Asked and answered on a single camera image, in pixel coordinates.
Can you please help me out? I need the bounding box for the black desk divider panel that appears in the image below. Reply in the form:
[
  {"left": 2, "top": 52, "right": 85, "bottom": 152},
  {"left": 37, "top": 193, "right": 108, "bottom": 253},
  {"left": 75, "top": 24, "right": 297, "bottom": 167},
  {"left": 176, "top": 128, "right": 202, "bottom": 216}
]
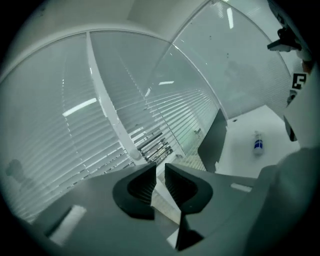
[{"left": 197, "top": 108, "right": 228, "bottom": 173}]

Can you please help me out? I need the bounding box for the person's right forearm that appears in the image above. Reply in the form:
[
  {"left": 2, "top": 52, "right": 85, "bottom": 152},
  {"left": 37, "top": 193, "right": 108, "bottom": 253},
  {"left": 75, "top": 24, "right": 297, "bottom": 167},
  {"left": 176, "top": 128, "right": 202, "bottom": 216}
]
[{"left": 301, "top": 59, "right": 315, "bottom": 75}]

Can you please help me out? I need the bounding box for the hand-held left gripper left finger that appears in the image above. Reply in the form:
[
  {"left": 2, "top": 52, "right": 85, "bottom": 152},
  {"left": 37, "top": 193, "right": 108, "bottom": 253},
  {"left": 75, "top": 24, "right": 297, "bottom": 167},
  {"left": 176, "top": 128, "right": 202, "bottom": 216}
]
[{"left": 112, "top": 162, "right": 158, "bottom": 221}]

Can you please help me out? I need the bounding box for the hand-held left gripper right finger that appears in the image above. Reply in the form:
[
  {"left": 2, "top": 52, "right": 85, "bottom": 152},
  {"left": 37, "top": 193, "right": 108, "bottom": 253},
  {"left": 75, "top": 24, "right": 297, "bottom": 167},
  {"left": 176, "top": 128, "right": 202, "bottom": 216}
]
[{"left": 164, "top": 163, "right": 213, "bottom": 251}]

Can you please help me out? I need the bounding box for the white window frame post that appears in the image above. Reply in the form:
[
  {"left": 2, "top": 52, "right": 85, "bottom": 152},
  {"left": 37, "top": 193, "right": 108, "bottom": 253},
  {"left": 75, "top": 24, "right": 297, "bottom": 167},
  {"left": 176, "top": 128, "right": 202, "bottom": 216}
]
[{"left": 86, "top": 31, "right": 142, "bottom": 162}]

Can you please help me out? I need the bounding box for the black head-mounted camera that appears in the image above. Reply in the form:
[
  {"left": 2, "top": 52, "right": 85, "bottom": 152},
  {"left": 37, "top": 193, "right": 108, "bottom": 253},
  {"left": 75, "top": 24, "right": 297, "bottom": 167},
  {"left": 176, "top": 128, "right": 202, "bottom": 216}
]
[{"left": 266, "top": 27, "right": 301, "bottom": 52}]

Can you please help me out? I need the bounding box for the blue label pump bottle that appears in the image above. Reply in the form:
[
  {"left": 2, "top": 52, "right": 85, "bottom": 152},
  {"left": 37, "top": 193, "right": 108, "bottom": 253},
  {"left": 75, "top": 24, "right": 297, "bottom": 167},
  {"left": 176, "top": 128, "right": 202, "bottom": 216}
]
[{"left": 252, "top": 130, "right": 265, "bottom": 156}]

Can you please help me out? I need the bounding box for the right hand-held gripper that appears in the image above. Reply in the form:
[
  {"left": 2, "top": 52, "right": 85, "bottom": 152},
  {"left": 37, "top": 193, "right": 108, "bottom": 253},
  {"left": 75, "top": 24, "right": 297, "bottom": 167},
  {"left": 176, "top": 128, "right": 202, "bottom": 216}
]
[{"left": 286, "top": 72, "right": 308, "bottom": 106}]

